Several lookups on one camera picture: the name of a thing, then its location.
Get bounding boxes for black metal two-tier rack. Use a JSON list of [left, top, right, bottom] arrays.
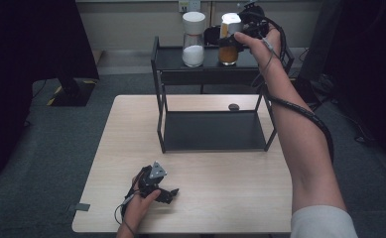
[[150, 35, 296, 155]]

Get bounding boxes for jar of amber liquid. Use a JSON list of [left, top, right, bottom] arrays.
[[217, 12, 244, 66]]

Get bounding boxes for dark curtain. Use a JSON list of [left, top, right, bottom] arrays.
[[0, 0, 99, 181]]

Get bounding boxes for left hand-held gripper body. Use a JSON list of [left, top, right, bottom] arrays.
[[136, 161, 169, 203]]

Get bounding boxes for thin black cable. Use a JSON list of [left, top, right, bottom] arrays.
[[114, 189, 139, 236]]

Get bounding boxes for white sleeve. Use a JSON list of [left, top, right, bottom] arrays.
[[290, 204, 359, 238]]

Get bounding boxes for black stand base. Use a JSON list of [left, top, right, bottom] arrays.
[[46, 77, 98, 108]]

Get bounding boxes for dark round object behind jars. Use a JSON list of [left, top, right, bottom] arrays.
[[203, 25, 222, 47]]

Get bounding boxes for grey tape strip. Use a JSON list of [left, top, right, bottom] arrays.
[[66, 202, 91, 212]]

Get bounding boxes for wall socket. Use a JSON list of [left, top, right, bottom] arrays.
[[178, 0, 201, 13]]

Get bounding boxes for glass jar of white powder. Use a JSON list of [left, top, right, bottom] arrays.
[[181, 11, 206, 68]]

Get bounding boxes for person's right hand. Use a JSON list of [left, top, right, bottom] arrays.
[[233, 27, 283, 76]]

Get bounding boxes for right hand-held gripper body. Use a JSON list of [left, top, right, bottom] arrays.
[[237, 0, 281, 40]]

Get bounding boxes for black spiral cable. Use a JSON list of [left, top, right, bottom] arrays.
[[251, 16, 335, 165]]

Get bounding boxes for person's left hand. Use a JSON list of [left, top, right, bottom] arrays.
[[122, 172, 162, 230]]

